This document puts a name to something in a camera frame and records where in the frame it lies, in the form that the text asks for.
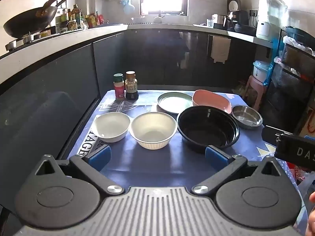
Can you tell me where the stainless steel bowl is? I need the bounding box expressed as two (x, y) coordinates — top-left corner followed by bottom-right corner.
(231, 105), (263, 129)

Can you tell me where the grey round appliance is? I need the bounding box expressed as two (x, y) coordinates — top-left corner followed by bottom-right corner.
(227, 0), (243, 13)

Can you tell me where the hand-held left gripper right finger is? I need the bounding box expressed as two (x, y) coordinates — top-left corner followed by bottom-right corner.
(191, 146), (283, 196)

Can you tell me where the white pot with blue lid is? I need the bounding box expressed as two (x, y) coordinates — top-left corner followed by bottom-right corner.
(253, 60), (271, 85)

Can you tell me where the green-lidded spice jar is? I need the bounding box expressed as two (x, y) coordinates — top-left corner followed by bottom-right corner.
(113, 73), (125, 100)

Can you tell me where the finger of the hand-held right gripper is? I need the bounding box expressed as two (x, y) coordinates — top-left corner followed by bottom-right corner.
(261, 125), (294, 148)

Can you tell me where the clear plastic bag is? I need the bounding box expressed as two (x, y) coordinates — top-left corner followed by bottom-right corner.
(264, 0), (288, 27)

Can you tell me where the blue plastic scoop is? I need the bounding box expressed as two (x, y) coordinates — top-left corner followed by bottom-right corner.
(120, 0), (135, 15)

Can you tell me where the gas stove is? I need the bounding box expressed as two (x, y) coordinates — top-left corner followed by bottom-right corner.
(5, 26), (57, 52)

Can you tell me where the black wire rack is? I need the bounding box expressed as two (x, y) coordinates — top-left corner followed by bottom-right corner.
(258, 26), (315, 138)

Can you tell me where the brown-lidded soy sauce bottle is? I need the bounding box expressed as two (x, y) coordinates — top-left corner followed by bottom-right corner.
(125, 71), (139, 101)

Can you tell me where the pink square bowl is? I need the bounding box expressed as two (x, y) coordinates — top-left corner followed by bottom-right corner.
(192, 90), (232, 114)

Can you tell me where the ribbed white bowl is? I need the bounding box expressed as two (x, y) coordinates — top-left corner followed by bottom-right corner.
(129, 112), (178, 150)

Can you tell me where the blue printed tablecloth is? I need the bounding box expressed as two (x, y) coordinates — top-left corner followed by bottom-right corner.
(74, 90), (310, 236)

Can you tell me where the steel kettle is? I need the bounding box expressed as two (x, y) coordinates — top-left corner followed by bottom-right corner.
(212, 13), (228, 27)

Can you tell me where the black wok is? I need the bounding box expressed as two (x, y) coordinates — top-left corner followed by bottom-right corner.
(3, 0), (75, 38)

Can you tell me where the person's right hand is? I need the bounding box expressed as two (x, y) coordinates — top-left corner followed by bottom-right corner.
(305, 191), (315, 236)

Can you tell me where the blue plastic bag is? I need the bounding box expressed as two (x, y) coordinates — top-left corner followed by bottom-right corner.
(264, 37), (282, 84)

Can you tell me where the small white bowl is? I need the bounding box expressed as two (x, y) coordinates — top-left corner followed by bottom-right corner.
(94, 112), (131, 143)

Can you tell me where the white tall appliance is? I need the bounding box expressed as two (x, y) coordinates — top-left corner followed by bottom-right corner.
(256, 0), (277, 38)

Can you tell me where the black induction cooker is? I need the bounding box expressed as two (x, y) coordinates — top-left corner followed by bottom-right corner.
(214, 23), (256, 36)

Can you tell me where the black plastic bowl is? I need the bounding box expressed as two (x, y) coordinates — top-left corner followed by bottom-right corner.
(177, 105), (240, 154)

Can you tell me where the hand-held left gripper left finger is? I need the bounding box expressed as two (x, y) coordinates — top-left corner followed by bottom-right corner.
(33, 145), (125, 196)

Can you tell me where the row of condiment bottles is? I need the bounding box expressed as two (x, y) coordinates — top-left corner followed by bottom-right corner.
(55, 4), (106, 33)

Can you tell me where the red gift bag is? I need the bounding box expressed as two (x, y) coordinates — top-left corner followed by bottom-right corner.
(299, 103), (315, 137)

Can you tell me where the green round plate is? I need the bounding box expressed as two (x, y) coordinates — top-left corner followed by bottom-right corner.
(157, 92), (194, 115)

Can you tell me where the white hanging bin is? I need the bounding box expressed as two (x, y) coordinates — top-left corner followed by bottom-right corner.
(210, 36), (231, 64)

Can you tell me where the black coffee machine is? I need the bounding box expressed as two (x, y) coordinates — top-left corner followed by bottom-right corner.
(228, 10), (249, 28)

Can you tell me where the pink plastic stool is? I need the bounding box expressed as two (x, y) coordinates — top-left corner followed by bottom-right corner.
(242, 75), (267, 111)

